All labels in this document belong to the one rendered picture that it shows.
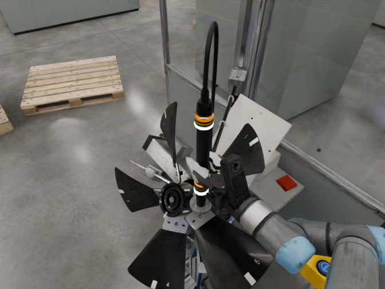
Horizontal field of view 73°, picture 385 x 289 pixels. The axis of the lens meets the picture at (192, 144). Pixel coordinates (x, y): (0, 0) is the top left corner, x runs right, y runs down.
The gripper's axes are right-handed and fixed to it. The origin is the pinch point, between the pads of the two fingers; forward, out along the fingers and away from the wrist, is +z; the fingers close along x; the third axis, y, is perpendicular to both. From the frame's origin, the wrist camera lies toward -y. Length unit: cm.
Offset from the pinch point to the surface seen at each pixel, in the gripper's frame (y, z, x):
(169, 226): 36.1, 3.8, -8.7
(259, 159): 3.2, -10.3, 14.9
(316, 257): 40, -36, 25
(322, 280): 40, -41, 21
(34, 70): 137, 361, -1
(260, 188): 62, 3, 47
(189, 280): 140, 11, 5
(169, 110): 8.9, 29.9, 11.4
